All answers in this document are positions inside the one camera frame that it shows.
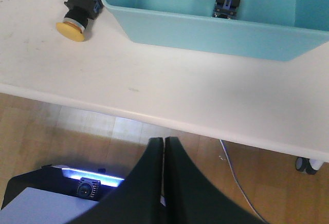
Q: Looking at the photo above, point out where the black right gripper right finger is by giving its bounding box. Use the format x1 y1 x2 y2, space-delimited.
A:
163 137 262 223

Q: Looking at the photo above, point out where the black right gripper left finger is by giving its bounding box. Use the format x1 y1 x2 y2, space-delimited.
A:
69 138 164 223

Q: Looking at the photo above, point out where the blue plastic box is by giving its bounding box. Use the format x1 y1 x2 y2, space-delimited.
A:
102 0 328 61

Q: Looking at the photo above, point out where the table caster wheel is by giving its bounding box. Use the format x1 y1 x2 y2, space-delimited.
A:
295 157 324 175

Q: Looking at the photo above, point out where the yellow push button front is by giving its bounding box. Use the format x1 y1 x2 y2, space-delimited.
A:
56 0 103 42

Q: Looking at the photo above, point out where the white floor cable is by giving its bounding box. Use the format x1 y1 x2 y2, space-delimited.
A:
218 139 268 223

